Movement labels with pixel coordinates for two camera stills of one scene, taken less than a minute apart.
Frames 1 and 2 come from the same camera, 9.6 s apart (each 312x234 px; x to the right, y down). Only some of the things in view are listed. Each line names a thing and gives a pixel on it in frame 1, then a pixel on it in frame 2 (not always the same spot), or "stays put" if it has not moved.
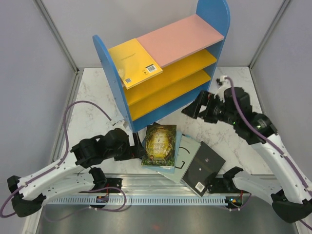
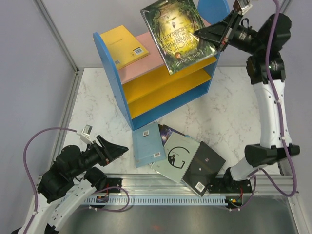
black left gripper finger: (139, 150) to (111, 149)
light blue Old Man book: (168, 169) to (148, 145)
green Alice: (159, 146) to (172, 24)
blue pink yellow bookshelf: (188, 51) stays put
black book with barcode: (205, 164) stays put
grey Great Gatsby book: (186, 149) stays put
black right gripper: (192, 109) to (215, 31)
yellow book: (134, 64) to (125, 48)
